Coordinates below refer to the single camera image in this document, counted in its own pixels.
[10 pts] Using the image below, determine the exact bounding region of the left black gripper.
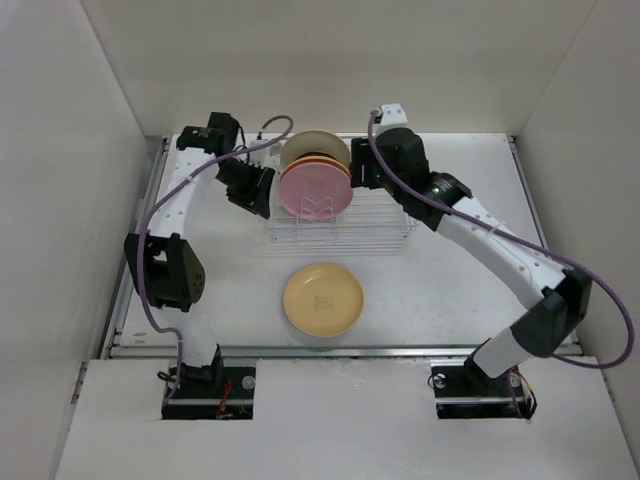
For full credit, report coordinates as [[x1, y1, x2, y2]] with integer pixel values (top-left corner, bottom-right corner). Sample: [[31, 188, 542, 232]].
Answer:
[[217, 158, 275, 219]]

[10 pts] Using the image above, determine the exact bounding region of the yellow plastic plate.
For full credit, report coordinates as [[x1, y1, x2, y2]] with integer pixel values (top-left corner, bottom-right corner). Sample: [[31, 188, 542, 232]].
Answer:
[[283, 263, 365, 338], [282, 156, 350, 175]]

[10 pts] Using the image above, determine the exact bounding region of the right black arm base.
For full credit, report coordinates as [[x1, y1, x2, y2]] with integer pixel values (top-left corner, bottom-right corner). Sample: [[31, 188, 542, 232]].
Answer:
[[427, 364, 538, 420]]

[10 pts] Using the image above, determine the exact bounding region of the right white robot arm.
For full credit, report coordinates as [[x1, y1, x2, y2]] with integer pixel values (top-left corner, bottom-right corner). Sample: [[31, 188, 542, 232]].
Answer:
[[350, 128, 592, 394]]

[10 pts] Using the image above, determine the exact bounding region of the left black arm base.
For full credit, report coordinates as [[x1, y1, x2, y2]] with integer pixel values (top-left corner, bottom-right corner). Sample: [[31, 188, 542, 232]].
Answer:
[[158, 365, 256, 421]]

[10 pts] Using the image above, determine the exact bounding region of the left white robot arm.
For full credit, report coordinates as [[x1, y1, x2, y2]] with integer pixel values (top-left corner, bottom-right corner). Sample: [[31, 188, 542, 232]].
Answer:
[[124, 112, 280, 397]]

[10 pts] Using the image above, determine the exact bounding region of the beige plastic plate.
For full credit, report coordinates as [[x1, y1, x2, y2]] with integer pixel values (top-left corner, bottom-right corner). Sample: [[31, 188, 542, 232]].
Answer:
[[280, 130, 351, 167]]

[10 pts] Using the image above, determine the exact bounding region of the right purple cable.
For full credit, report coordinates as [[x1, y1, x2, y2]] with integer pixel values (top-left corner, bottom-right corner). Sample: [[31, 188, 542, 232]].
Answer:
[[367, 107, 635, 419]]

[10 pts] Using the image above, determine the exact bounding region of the purple cable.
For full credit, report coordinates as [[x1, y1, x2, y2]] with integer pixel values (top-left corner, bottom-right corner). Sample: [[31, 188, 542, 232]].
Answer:
[[138, 115, 294, 416], [367, 107, 635, 419]]

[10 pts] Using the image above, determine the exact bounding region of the white wire dish rack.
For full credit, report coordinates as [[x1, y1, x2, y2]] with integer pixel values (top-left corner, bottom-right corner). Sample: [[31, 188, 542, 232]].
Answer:
[[267, 157, 417, 245]]

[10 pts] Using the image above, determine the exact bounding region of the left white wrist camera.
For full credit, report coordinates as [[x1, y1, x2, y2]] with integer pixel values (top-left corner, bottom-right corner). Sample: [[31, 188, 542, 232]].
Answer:
[[247, 139, 282, 168]]

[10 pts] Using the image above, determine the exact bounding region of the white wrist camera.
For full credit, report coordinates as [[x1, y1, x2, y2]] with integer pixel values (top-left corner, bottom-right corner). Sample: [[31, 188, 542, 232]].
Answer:
[[374, 103, 408, 128], [247, 139, 282, 168]]

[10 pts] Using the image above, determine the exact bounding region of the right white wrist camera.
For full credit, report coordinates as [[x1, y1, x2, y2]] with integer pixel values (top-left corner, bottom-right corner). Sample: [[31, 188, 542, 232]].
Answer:
[[374, 103, 408, 128]]

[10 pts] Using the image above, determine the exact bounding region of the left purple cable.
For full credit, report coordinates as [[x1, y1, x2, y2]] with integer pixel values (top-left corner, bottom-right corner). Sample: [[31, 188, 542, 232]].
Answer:
[[138, 115, 294, 416]]

